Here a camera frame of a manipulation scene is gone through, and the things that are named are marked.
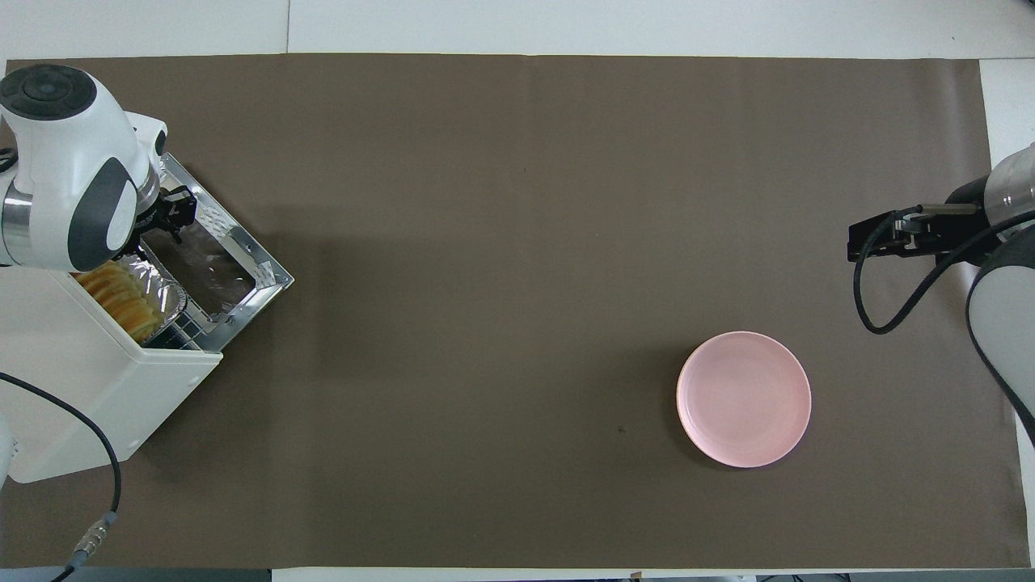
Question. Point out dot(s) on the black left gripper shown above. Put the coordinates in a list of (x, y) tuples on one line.
[(154, 217)]

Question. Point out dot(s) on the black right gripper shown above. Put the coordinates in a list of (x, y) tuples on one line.
[(966, 218)]

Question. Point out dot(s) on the aluminium foil tray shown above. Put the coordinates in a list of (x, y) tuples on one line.
[(166, 295)]

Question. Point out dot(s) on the sliced yellow bread loaf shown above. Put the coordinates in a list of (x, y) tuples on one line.
[(121, 295)]

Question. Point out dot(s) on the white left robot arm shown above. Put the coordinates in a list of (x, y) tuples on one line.
[(65, 162)]

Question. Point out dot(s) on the glass metal oven door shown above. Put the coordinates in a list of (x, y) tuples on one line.
[(226, 267)]

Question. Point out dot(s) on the cream white toaster oven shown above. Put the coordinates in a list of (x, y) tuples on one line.
[(73, 388)]

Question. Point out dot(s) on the pink round plate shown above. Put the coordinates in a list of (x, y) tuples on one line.
[(744, 400)]

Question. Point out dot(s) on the brown table mat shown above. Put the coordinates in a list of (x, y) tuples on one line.
[(517, 242)]

